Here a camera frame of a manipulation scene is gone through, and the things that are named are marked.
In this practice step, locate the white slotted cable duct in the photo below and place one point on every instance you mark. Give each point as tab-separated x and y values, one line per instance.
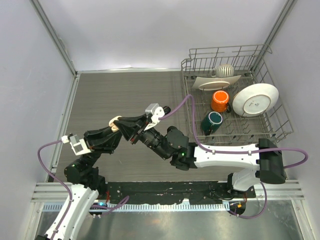
183	207

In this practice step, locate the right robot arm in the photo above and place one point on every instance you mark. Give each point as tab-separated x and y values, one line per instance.
259	163

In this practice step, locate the grey wire dish rack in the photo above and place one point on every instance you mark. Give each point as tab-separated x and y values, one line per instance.
248	61

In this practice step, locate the white square plate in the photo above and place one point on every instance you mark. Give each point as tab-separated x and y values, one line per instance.
214	83

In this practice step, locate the striped ceramic mug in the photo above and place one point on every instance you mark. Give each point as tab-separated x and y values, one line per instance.
223	71

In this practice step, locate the white round plate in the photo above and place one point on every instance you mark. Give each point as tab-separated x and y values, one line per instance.
254	100

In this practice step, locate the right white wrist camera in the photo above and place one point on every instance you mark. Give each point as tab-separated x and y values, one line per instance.
154	112

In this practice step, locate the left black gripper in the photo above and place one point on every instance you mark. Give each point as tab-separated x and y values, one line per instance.
103	140

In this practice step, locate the teal mug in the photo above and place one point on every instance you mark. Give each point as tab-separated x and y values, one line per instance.
211	123

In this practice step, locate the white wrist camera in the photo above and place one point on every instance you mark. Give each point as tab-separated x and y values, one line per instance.
78	146
154	112

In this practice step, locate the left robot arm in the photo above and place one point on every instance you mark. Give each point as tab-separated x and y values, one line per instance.
86	183

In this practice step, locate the orange mug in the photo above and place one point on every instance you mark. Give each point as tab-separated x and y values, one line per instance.
220	100

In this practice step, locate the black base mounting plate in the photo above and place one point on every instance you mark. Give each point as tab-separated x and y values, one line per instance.
173	192

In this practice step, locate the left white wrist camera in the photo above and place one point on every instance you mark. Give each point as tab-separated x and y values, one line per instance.
78	146

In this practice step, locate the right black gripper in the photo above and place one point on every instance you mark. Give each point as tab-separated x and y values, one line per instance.
128	128

